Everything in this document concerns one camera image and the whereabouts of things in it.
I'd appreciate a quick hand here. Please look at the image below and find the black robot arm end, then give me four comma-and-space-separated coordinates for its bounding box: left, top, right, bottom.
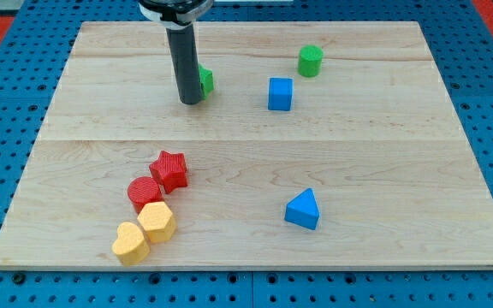
138, 0, 214, 30

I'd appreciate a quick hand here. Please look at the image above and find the red star block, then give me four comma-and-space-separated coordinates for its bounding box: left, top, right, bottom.
149, 151, 188, 194

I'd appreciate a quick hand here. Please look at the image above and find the green star block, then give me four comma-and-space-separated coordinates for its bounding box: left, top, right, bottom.
199, 64, 214, 99

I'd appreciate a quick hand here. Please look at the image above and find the blue cube block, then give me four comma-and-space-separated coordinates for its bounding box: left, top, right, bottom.
268, 77, 294, 111

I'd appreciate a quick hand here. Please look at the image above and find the light wooden board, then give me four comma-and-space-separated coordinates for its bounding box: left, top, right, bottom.
0, 21, 493, 271

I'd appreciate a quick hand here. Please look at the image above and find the blue triangle block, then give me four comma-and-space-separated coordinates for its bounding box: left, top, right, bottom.
284, 188, 320, 230

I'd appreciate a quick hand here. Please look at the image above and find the red cylinder block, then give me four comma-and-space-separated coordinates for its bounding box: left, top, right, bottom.
127, 176, 163, 214

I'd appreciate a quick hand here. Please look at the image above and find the yellow hexagon block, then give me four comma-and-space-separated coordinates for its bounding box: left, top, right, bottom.
138, 201, 177, 244

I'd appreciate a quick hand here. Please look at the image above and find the green cylinder block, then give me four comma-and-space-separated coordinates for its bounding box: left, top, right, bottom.
297, 44, 324, 77

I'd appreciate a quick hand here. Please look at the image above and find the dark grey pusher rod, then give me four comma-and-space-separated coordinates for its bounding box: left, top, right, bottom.
167, 24, 203, 105

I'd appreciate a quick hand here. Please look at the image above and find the yellow heart block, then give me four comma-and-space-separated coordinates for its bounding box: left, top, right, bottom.
111, 222, 151, 266

